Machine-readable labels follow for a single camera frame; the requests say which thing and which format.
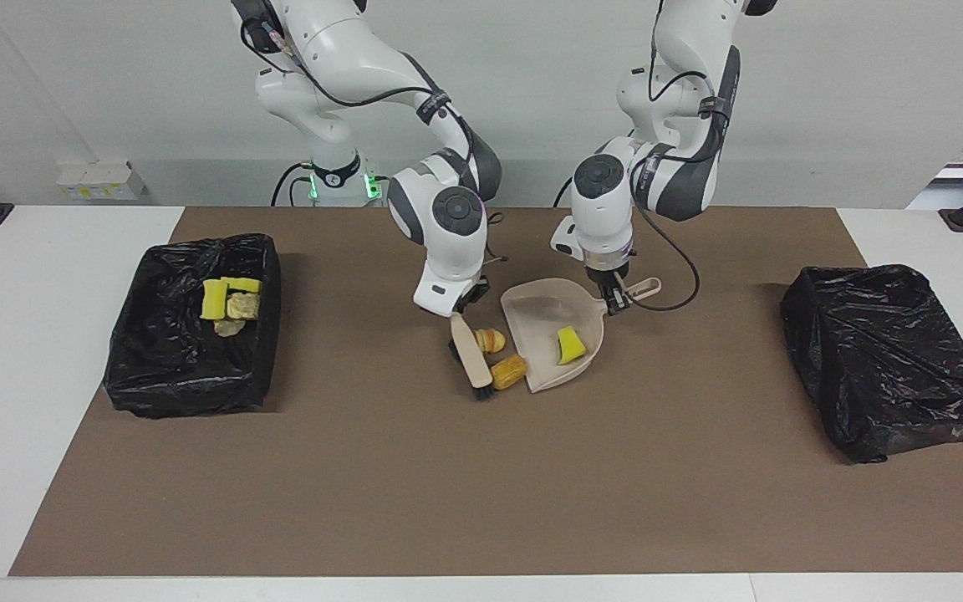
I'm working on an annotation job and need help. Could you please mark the beige brush black bristles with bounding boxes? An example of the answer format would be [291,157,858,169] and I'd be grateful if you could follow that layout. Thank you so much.
[448,312,495,401]

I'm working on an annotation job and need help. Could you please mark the curved yellow sponge piece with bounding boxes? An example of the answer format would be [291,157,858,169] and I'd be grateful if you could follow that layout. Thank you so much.
[556,326,588,366]

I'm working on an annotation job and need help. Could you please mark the beige plastic dustpan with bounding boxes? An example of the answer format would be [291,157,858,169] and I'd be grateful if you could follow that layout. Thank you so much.
[500,277,663,394]

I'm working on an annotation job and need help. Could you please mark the oblong golden bread roll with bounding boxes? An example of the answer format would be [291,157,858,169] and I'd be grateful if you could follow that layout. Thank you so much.
[490,354,528,391]

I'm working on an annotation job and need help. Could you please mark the green and yellow sponge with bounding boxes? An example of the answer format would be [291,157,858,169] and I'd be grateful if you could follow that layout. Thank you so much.
[201,278,229,321]

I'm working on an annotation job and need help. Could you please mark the black bag lined bin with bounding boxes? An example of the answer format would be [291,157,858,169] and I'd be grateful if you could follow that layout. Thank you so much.
[104,233,283,419]
[780,264,963,464]

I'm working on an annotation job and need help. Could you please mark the brown table mat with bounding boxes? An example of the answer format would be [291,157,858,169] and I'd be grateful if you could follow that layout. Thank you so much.
[9,207,963,578]

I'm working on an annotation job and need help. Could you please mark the white box with labels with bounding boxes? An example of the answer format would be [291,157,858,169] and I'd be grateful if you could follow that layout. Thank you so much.
[57,161,148,202]

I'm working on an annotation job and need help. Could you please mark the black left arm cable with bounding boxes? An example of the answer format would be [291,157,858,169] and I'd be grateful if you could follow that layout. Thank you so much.
[628,0,733,313]

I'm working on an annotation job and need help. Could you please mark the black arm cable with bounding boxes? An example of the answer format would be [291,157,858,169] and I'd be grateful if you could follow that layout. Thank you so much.
[628,0,733,313]
[235,0,509,264]

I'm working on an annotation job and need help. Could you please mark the black right base cable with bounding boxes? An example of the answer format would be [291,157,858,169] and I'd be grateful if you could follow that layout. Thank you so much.
[271,161,315,207]

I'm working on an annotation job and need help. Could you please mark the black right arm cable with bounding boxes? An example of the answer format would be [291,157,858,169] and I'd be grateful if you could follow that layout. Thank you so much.
[235,0,509,264]

